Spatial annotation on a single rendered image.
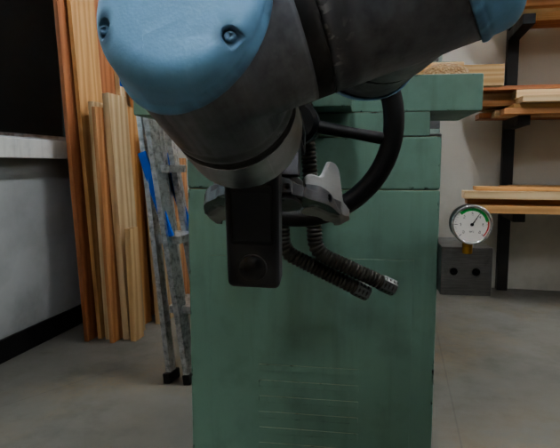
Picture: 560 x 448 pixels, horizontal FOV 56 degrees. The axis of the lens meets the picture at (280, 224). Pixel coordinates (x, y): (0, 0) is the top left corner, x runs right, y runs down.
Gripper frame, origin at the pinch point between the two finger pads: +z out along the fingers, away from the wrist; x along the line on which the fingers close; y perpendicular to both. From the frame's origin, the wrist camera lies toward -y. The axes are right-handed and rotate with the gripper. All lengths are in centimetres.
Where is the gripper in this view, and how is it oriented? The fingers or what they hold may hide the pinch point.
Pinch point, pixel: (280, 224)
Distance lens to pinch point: 59.5
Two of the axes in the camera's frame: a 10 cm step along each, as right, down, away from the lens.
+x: -9.9, -0.1, 1.5
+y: 0.5, -9.7, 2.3
